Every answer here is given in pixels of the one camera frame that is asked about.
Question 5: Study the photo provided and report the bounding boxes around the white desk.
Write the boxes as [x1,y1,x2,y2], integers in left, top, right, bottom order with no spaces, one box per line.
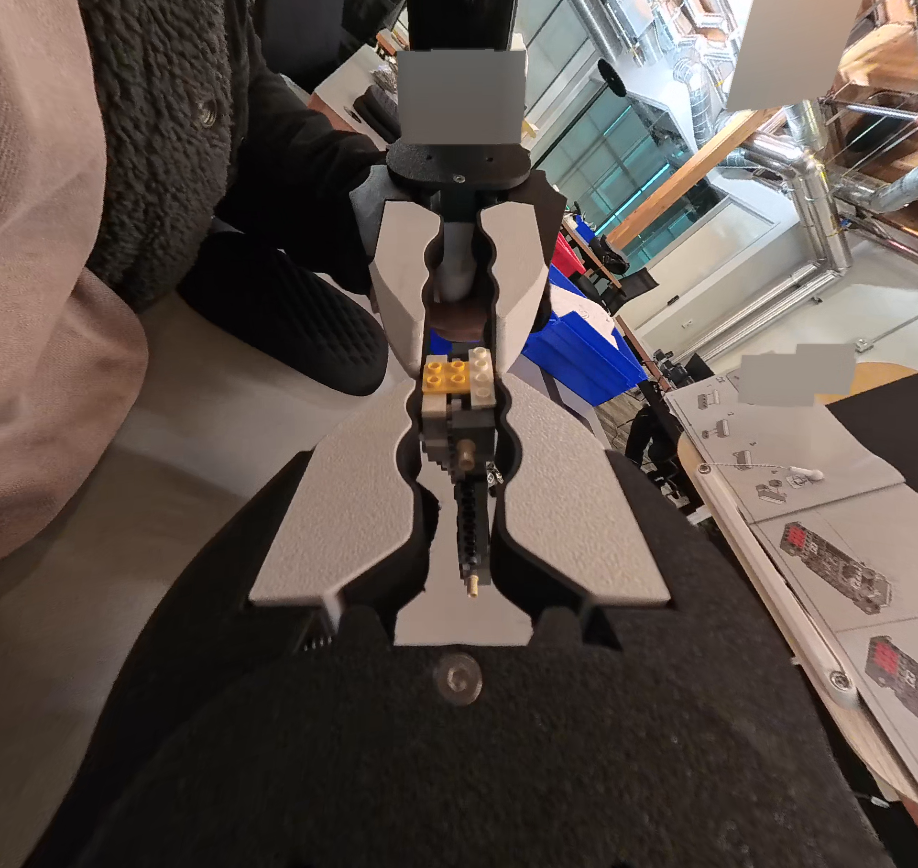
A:
[0,293,431,868]

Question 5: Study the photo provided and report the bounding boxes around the white table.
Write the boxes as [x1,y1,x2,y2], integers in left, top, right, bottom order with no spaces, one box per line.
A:
[308,42,403,152]

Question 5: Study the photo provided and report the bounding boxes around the black table mat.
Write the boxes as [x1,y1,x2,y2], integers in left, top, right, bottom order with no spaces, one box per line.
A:
[825,373,918,492]

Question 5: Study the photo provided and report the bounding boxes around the person's beige garment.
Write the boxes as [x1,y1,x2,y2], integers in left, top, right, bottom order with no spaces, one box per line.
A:
[0,0,150,560]

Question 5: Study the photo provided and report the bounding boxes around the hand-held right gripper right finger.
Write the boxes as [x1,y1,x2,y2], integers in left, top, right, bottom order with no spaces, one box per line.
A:
[491,379,674,643]

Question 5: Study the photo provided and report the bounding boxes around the blue storage bin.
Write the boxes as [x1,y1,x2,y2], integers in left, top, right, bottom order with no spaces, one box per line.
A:
[522,265,648,406]

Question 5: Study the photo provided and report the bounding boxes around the toy brick car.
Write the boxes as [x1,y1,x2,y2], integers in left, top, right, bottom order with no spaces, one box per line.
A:
[419,344,501,600]

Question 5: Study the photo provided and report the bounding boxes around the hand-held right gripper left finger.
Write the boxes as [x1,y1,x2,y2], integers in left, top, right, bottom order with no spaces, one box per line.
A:
[249,379,440,639]

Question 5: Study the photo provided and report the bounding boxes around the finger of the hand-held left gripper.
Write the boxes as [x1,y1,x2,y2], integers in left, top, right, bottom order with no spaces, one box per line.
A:
[368,198,443,381]
[477,199,549,375]

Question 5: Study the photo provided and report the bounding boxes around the wooden ceiling beam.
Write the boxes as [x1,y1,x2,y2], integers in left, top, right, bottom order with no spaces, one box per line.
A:
[608,109,790,252]

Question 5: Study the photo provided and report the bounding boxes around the black office chair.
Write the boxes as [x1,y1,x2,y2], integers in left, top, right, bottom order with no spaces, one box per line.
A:
[599,237,659,317]

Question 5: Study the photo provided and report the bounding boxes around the silver ventilation duct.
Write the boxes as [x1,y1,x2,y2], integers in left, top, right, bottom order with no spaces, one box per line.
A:
[674,43,918,288]

